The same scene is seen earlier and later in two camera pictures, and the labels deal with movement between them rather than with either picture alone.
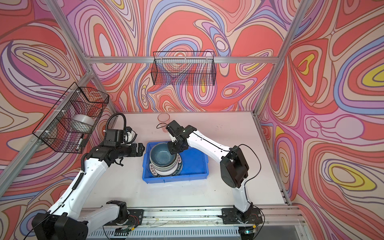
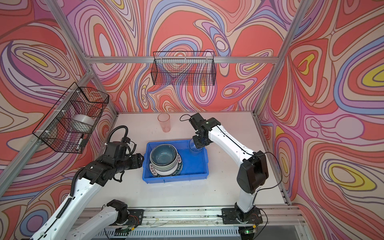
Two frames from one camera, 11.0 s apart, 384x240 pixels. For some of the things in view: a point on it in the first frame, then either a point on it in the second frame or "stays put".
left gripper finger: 141,147 -> 137,159
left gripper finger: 140,151 -> 135,165
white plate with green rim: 174,172 stays put
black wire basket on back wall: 186,68 stays put
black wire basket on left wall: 69,125 stays put
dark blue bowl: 160,155 stays put
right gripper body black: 175,147 -> 200,141
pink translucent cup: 163,119 stays put
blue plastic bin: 195,166 stays put
